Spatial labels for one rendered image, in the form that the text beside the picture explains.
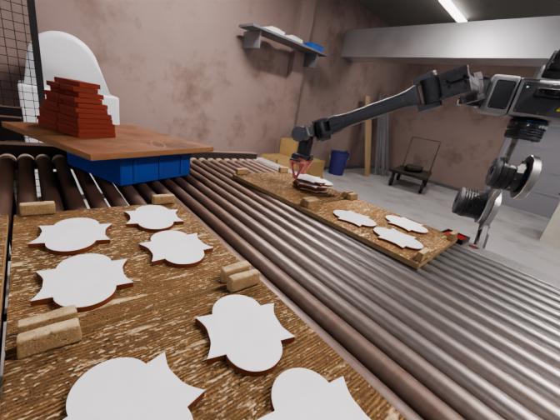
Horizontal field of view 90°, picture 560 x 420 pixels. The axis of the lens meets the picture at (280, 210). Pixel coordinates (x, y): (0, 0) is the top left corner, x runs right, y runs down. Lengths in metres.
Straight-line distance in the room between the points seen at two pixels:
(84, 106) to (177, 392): 0.96
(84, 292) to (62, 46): 2.98
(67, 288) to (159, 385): 0.22
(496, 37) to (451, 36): 0.62
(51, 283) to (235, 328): 0.28
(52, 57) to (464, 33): 5.29
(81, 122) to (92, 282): 0.71
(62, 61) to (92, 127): 2.22
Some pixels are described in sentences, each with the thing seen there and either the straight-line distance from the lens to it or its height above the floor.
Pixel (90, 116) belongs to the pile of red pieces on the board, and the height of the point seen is 1.11.
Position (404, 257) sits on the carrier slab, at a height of 0.94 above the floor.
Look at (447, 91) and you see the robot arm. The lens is 1.05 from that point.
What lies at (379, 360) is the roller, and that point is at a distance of 0.50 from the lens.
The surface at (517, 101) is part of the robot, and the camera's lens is 1.60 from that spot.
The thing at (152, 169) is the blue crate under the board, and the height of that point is 0.97.
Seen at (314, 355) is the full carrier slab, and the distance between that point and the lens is 0.44.
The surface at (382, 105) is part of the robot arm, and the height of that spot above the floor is 1.31.
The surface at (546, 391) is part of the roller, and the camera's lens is 0.65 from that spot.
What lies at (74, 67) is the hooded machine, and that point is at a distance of 3.37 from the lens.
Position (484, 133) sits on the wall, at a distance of 8.48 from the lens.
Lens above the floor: 1.25
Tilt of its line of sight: 20 degrees down
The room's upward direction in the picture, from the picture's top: 10 degrees clockwise
